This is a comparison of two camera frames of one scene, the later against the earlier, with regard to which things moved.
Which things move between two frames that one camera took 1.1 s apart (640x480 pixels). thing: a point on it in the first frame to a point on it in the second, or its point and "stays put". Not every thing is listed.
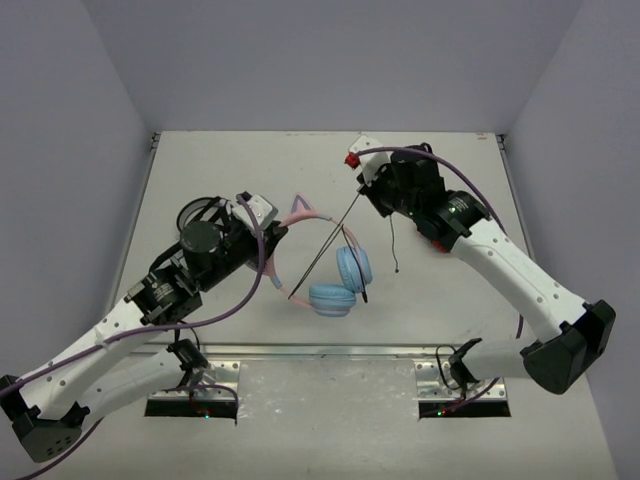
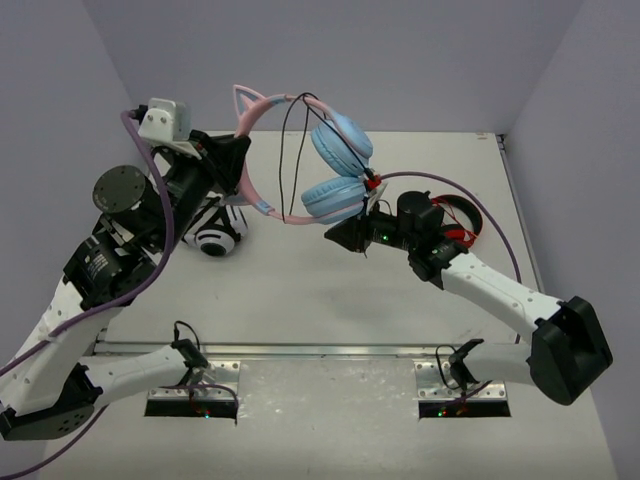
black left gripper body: x=270 y=239 to x=220 y=163
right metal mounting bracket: x=433 y=381 stays put
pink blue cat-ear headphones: x=354 y=269 to x=342 y=148
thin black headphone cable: x=327 y=243 to x=307 y=105
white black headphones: x=201 y=221 stays put
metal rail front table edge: x=296 y=350 stays put
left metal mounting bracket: x=224 y=373 stays put
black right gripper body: x=385 y=195 to x=386 y=231
